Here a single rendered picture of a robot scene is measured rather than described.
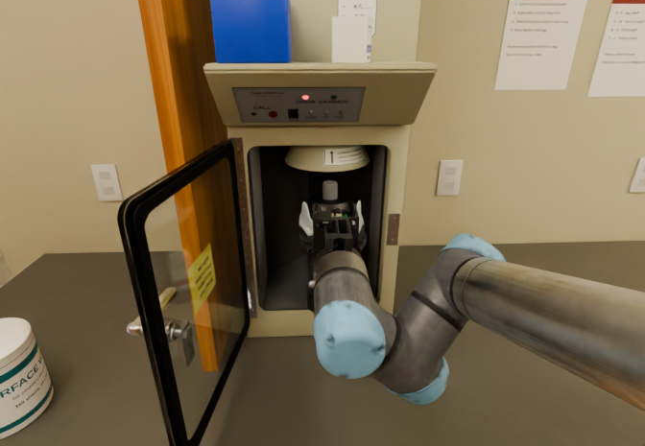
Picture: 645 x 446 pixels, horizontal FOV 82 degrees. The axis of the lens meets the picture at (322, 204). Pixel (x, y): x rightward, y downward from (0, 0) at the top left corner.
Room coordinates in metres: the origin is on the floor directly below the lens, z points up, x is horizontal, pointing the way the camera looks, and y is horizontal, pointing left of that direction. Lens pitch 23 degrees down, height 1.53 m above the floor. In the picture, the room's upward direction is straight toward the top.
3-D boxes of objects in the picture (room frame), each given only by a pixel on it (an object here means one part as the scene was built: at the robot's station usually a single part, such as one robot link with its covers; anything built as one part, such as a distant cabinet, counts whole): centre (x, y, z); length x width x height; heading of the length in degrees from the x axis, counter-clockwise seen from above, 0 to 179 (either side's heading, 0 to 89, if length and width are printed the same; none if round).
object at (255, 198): (0.77, 0.01, 1.19); 0.26 x 0.24 x 0.35; 93
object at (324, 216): (0.51, -0.02, 1.25); 0.12 x 0.08 x 0.09; 3
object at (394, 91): (0.59, 0.00, 1.46); 0.32 x 0.12 x 0.10; 93
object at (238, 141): (0.64, 0.15, 1.19); 0.03 x 0.02 x 0.39; 93
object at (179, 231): (0.48, 0.18, 1.19); 0.30 x 0.01 x 0.40; 173
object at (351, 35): (0.59, -0.04, 1.54); 0.05 x 0.05 x 0.06; 76
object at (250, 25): (0.59, 0.10, 1.55); 0.10 x 0.10 x 0.09; 3
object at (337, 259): (0.43, -0.02, 1.24); 0.08 x 0.05 x 0.08; 93
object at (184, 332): (0.37, 0.18, 1.18); 0.02 x 0.02 x 0.06; 83
